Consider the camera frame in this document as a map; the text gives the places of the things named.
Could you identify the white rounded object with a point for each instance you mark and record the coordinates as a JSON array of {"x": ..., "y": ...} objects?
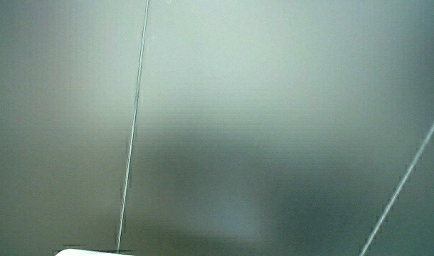
[{"x": 82, "y": 253}]

